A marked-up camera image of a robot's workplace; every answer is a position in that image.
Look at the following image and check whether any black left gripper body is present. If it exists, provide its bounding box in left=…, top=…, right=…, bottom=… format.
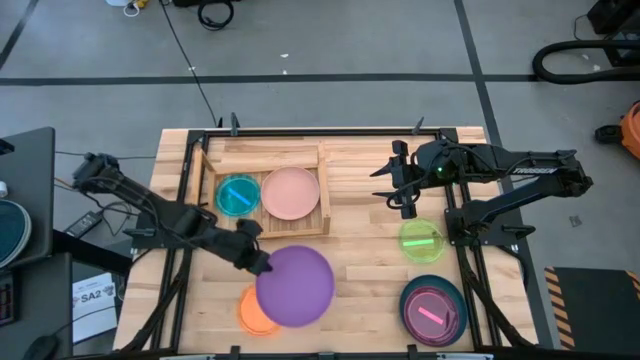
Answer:
left=230, top=222, right=266, bottom=271

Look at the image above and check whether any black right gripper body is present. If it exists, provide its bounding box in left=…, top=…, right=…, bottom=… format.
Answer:
left=391, top=140, right=426, bottom=220

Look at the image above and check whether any purple plate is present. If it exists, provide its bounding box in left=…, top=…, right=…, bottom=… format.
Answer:
left=255, top=244, right=336, bottom=329

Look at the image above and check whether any translucent orange plate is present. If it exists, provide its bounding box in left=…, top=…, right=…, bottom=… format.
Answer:
left=237, top=284, right=281, bottom=337

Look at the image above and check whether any translucent teal plate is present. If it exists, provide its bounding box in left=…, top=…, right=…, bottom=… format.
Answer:
left=215, top=173, right=262, bottom=218

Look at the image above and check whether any translucent green plate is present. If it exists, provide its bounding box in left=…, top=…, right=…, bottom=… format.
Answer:
left=398, top=218, right=446, bottom=265

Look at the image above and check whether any peach pink plate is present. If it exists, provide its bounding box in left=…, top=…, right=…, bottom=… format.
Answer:
left=260, top=166, right=321, bottom=220

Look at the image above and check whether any dark teal plate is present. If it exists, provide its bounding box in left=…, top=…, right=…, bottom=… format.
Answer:
left=398, top=274, right=469, bottom=348

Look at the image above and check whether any translucent magenta pink plate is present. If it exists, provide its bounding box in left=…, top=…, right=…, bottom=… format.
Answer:
left=403, top=286, right=460, bottom=346

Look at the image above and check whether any wooden shelf rack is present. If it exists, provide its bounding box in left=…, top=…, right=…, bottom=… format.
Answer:
left=187, top=139, right=332, bottom=240

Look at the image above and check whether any black power adapter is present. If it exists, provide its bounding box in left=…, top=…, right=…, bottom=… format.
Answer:
left=63, top=210, right=104, bottom=239

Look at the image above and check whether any white printed paper sheet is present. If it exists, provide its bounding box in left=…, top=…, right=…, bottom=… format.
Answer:
left=71, top=271, right=119, bottom=345

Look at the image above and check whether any black hazard striped mat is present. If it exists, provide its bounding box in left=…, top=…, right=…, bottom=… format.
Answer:
left=543, top=265, right=640, bottom=351

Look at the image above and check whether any black computer mouse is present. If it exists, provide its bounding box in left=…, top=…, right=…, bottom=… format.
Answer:
left=22, top=334, right=61, bottom=360

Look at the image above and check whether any orange vacuum cleaner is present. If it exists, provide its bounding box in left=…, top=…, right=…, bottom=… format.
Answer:
left=593, top=99, right=640, bottom=161

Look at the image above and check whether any teal round disc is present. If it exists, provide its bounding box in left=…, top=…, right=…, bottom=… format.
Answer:
left=0, top=199, right=33, bottom=270

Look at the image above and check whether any black keyboard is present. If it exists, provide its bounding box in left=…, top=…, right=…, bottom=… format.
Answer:
left=0, top=272, right=21, bottom=327

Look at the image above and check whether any black cabinet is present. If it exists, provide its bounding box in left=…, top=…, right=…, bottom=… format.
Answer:
left=172, top=0, right=241, bottom=8

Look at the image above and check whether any black equipment box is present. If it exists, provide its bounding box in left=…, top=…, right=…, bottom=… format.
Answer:
left=585, top=0, right=640, bottom=37

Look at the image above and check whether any black aluminium table frame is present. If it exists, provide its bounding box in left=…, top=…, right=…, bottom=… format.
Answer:
left=114, top=127, right=539, bottom=360

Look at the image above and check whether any black vacuum hose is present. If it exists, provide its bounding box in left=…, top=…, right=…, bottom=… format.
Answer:
left=531, top=38, right=640, bottom=86

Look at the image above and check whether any long black hanging cable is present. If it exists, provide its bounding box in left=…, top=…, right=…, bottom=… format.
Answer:
left=158, top=0, right=222, bottom=127

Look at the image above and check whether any coiled black cable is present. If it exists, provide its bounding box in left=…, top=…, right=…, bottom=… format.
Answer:
left=197, top=0, right=235, bottom=32

